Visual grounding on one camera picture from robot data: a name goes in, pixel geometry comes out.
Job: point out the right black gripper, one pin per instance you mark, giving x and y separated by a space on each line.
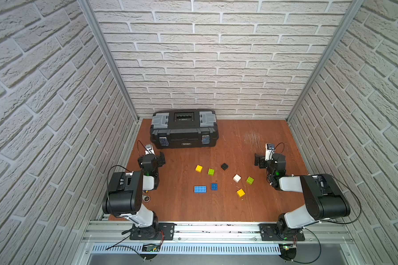
262 158

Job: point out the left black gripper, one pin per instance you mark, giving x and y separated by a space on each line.
157 159

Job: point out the green lego brick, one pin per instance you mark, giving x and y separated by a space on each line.
211 172
250 180

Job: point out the white lego brick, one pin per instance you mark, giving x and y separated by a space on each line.
237 178

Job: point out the yellow lego brick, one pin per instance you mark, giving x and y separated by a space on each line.
240 193
198 168

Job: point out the long blue lego brick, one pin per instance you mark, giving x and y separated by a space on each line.
200 189

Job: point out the small blue lego brick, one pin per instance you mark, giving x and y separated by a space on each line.
214 186

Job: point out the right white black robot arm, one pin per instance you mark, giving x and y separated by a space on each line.
322 196

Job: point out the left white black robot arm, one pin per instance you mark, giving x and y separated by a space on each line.
124 197

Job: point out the black plastic toolbox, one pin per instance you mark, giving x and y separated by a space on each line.
186 128

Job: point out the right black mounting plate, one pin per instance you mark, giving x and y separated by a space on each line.
268 232

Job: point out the black mounting plate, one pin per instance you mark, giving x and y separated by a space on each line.
164 231
268 232

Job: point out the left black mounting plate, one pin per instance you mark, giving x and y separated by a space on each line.
164 231

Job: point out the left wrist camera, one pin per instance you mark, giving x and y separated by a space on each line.
149 149

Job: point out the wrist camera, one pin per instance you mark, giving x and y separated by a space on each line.
149 149
269 151

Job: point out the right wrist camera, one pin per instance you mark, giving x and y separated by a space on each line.
269 151

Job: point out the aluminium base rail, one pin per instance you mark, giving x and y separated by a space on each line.
213 232

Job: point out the white slotted cable duct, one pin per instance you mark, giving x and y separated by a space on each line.
188 249

